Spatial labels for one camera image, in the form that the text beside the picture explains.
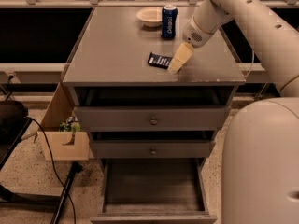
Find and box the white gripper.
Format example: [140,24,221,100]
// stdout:
[167,16,215,75]

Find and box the blue rxbar blueberry wrapper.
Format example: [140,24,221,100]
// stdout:
[148,53,172,69]

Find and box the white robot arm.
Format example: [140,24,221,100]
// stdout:
[168,0,299,224]

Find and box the top grey drawer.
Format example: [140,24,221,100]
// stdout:
[74,106,230,132]

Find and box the grey drawer cabinet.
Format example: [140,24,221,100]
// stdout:
[62,6,247,224]

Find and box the middle grey drawer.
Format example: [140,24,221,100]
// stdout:
[90,141,215,159]

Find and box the bottom grey open drawer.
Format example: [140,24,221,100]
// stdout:
[91,158,217,224]

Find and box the blue pepsi can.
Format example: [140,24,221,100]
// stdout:
[162,5,178,39]

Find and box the white bowl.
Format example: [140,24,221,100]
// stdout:
[136,7,162,28]

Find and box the green snack bag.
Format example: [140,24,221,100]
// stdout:
[59,116,81,133]

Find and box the cardboard box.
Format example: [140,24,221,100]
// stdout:
[37,84,93,161]

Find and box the black cart stand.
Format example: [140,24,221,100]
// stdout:
[0,100,84,224]

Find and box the black cable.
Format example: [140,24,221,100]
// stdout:
[25,116,78,224]

